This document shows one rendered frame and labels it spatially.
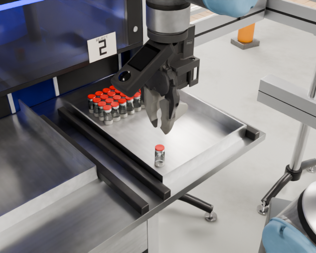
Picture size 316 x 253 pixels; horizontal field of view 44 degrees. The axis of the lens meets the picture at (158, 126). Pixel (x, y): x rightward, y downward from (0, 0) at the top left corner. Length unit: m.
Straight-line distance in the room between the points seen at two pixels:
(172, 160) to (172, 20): 0.33
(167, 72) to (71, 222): 0.32
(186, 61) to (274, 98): 1.21
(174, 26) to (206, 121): 0.38
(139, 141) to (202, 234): 1.02
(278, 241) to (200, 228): 1.29
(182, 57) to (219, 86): 2.21
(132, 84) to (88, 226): 0.27
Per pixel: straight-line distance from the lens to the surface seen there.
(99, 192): 0.81
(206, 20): 1.47
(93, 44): 1.02
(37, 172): 0.87
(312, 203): 0.59
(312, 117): 1.83
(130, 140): 0.92
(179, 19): 0.66
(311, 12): 1.66
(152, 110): 0.78
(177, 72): 0.71
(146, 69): 0.67
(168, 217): 1.93
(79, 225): 0.76
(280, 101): 1.89
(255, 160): 2.28
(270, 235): 0.62
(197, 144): 0.91
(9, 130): 1.01
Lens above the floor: 1.45
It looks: 36 degrees down
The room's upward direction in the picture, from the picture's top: straight up
